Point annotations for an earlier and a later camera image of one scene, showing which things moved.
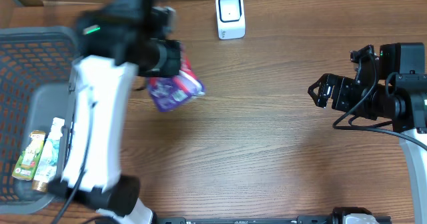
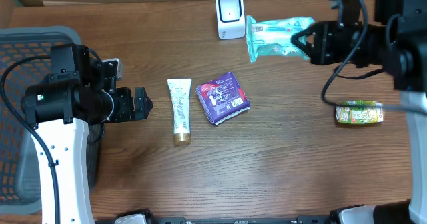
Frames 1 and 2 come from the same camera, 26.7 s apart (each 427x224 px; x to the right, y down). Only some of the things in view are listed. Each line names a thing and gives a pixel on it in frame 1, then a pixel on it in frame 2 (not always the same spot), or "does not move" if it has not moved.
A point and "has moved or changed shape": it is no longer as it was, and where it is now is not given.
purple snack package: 170,91 -> 223,98
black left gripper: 174,59 -> 134,105
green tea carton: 27,163 has moved or changed shape
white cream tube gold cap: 47,161 -> 180,94
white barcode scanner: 230,16 does not move
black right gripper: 340,85 -> 319,51
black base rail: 300,220 does not move
